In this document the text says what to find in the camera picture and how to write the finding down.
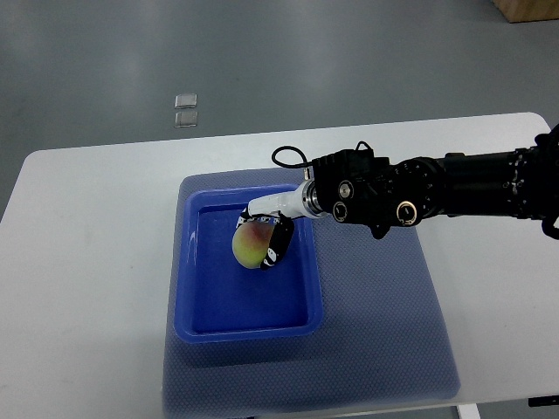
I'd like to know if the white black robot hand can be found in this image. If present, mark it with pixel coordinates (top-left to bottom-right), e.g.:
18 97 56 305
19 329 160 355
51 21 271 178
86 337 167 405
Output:
235 180 326 271

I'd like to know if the yellow red peach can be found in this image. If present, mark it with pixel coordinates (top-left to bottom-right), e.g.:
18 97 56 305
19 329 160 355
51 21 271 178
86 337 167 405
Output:
231 221 274 269

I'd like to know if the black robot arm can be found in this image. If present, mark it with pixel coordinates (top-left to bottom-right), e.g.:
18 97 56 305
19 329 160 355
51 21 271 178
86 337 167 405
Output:
231 128 558 270

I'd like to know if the lower metal floor plate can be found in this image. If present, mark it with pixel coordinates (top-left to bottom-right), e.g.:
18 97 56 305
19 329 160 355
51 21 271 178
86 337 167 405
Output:
174 110 198 128

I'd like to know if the metal floor plate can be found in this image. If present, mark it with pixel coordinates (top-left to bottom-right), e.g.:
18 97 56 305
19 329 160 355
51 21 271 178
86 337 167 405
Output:
174 110 198 128
174 93 197 109

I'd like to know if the upper metal floor plate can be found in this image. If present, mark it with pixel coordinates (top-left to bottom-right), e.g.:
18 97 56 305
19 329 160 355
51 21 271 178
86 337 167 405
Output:
174 93 197 109

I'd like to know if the blue plastic tray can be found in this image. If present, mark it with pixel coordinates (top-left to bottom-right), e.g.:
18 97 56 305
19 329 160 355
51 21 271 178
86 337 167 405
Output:
171 184 324 344

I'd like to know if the grey blue textured mat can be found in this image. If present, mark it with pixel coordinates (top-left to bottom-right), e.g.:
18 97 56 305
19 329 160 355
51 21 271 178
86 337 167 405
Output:
162 169 460 418

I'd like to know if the white table leg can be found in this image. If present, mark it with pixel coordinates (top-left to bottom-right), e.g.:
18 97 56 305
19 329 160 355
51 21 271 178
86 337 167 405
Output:
456 403 480 419

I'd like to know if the wooden box corner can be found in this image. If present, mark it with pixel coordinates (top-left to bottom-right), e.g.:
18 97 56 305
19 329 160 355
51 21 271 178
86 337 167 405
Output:
492 0 558 24

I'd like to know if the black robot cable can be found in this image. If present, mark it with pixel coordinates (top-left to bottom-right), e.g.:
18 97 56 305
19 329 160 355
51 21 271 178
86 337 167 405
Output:
271 145 314 181

